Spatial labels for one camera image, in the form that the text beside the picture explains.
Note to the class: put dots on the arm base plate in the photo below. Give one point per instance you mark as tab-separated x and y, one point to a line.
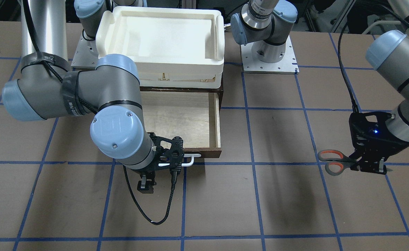
262	58
86	55

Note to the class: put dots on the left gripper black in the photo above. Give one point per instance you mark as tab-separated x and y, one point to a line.
390	143

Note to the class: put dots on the cream plastic tray box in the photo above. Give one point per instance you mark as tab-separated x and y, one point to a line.
179	48

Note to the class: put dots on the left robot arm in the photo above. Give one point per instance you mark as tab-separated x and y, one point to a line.
271	21

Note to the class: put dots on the grey orange scissors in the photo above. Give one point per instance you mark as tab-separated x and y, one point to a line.
336	166

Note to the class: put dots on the dark wooden drawer cabinet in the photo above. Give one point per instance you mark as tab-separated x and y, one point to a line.
190	113

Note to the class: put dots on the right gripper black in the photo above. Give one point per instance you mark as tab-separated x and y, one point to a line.
146	173

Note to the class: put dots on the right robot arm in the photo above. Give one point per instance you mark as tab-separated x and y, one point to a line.
49	89

